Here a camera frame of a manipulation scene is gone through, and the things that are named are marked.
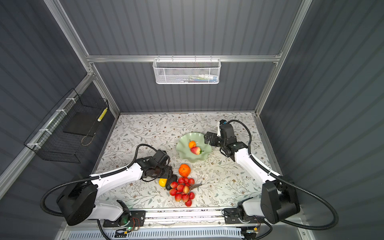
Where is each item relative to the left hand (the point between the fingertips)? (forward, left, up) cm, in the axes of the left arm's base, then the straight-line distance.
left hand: (169, 173), depth 86 cm
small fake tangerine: (+18, -14, +2) cm, 23 cm away
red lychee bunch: (-10, -7, +2) cm, 13 cm away
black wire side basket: (+12, +48, +26) cm, 56 cm away
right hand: (+14, -26, +14) cm, 33 cm away
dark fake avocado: (-4, -3, +1) cm, 5 cm away
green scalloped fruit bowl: (+16, -9, -2) cm, 18 cm away
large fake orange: (0, -9, +3) cm, 10 cm away
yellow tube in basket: (+25, +35, +25) cm, 50 cm away
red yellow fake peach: (+13, -17, +2) cm, 21 cm away
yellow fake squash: (-5, +3, +1) cm, 6 cm away
